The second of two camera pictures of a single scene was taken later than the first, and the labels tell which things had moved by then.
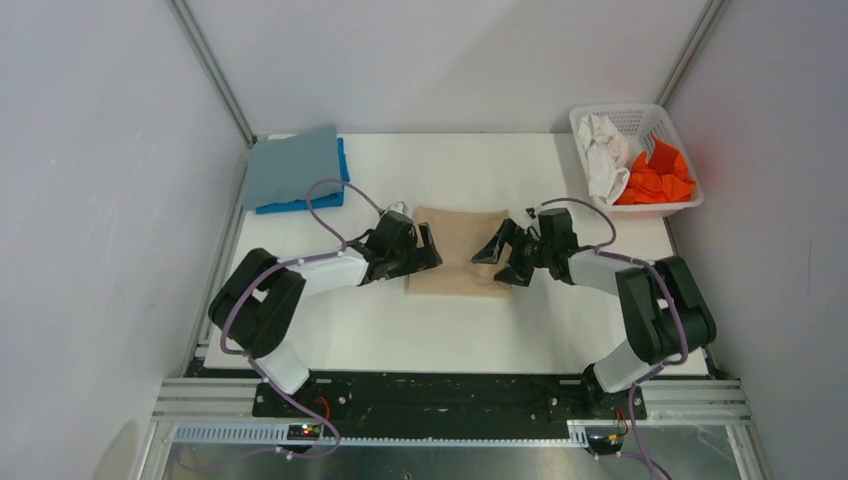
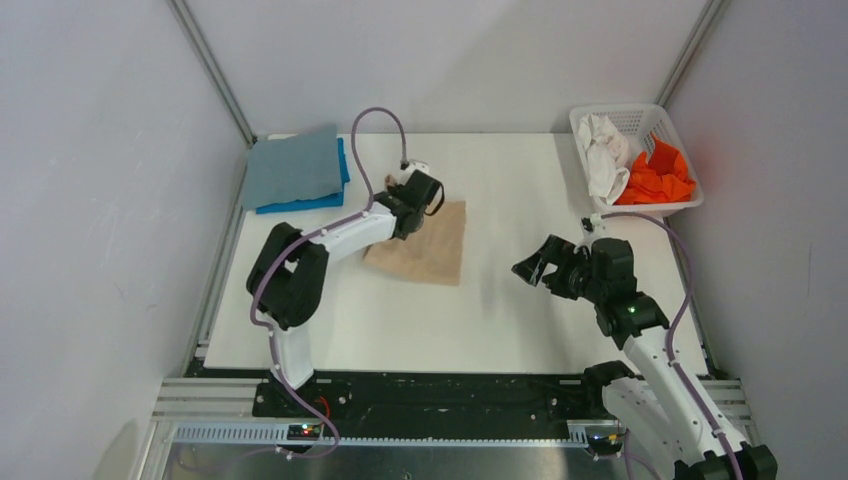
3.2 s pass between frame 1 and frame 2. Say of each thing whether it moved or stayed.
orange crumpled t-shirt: stayed
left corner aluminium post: stayed
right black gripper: moved
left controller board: stayed
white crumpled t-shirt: stayed
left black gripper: moved
